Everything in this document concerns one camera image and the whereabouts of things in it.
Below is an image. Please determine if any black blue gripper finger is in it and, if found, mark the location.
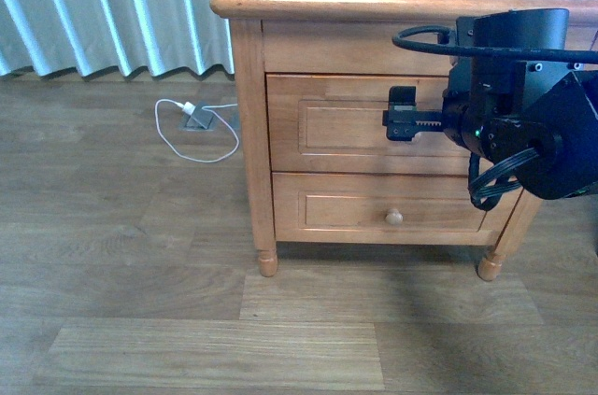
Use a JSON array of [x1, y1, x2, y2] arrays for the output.
[[382, 86, 443, 142]]

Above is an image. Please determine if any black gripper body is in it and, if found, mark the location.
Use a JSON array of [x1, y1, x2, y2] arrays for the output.
[[441, 90, 563, 166]]

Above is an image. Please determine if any wooden drawer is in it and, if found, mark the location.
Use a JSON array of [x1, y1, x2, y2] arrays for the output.
[[266, 74, 469, 176], [273, 173, 519, 233]]

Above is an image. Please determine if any round wooden lower knob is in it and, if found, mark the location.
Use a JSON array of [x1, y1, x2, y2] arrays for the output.
[[385, 208, 404, 226]]

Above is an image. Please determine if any wooden nightstand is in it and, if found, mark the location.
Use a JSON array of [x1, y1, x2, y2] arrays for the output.
[[210, 0, 597, 281]]

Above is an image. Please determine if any metal floor outlet box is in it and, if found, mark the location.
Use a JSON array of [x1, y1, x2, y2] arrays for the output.
[[178, 106, 214, 132]]

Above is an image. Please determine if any white plug on floor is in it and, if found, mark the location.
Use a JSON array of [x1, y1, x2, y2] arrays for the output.
[[177, 102, 196, 116]]

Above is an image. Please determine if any light grey pleated curtain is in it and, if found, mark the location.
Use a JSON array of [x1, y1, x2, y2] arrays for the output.
[[0, 0, 598, 79]]

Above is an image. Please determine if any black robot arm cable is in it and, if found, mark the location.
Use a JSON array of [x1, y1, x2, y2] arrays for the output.
[[392, 25, 598, 212]]

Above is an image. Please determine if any white floor cable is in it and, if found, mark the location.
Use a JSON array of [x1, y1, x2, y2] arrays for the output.
[[154, 98, 241, 164]]

